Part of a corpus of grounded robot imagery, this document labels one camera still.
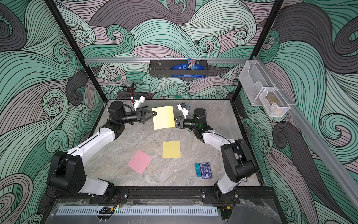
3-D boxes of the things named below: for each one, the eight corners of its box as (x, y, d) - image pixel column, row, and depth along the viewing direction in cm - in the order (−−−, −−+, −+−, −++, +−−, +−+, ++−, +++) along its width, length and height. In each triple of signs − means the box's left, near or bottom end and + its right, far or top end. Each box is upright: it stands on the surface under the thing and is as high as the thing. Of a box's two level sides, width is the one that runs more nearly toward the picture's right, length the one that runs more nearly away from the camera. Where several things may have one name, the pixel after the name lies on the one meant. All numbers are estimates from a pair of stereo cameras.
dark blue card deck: (201, 178, 81) (201, 177, 79) (199, 163, 87) (200, 162, 85) (211, 178, 81) (212, 177, 79) (209, 163, 87) (209, 162, 85)
